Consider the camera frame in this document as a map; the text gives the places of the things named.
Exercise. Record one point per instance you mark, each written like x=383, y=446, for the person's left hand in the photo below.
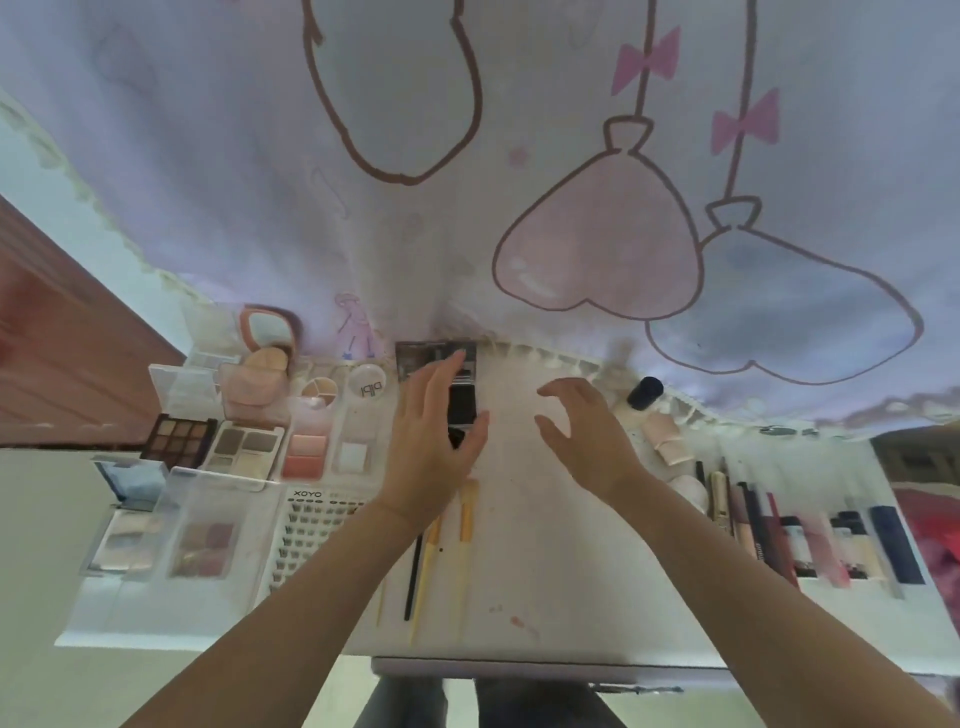
x=424, y=450

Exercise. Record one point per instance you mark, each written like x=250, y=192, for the person's right hand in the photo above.
x=596, y=442

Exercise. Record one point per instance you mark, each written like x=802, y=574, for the person's right thumb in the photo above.
x=551, y=433

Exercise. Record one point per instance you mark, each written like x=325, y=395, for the person's left thumb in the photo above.
x=472, y=439

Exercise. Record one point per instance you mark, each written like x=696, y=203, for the person's right forearm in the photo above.
x=750, y=600

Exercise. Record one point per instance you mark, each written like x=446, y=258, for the person's left forearm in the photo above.
x=300, y=622

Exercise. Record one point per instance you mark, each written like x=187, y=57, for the black eyeshadow palette with mirror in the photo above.
x=461, y=409

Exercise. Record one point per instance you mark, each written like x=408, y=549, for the black-capped foundation bottle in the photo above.
x=645, y=393

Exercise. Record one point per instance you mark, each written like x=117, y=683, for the pink cosmetic tube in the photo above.
x=664, y=439

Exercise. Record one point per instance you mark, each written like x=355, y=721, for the round clear jar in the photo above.
x=369, y=384

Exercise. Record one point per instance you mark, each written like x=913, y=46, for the clear white highlighter palette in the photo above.
x=354, y=450

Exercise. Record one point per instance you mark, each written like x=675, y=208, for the white round cosmetic jar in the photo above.
x=690, y=491

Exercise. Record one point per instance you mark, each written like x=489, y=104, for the round concealer pot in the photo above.
x=319, y=390

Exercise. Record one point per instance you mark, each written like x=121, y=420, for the pink blush palette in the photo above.
x=306, y=448

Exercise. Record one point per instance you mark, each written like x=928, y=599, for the false eyelash tray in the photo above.
x=311, y=532

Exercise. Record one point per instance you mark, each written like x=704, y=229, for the pink clear-lid powder case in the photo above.
x=251, y=390

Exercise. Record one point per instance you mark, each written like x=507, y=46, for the dark hair clip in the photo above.
x=778, y=430

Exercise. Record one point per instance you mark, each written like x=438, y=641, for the white neutral eyeshadow palette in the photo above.
x=244, y=448

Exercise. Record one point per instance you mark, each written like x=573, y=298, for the pink compact mirror with puff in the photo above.
x=266, y=337

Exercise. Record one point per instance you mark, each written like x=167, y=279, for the person's left leg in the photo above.
x=405, y=705

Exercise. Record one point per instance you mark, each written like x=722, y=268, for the person's leg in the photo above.
x=405, y=705
x=547, y=709

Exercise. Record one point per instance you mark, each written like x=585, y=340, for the person's right leg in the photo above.
x=547, y=709

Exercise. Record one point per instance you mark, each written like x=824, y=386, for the row of lipsticks and pens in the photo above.
x=810, y=536

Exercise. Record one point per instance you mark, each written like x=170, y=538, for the clear plastic box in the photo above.
x=210, y=330

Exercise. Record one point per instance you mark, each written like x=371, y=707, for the clear rose blush palette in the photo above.
x=204, y=540

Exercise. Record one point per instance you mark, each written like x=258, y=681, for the dark brown eyeshadow palette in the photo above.
x=178, y=439

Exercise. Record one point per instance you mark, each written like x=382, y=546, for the lilac balloon print curtain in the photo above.
x=300, y=187

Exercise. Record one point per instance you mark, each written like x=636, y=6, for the blue-lid highlighter compact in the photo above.
x=127, y=517

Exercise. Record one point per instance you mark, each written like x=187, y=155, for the red cloth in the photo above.
x=934, y=532

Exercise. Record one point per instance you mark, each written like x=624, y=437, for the brown wooden cabinet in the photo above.
x=67, y=352

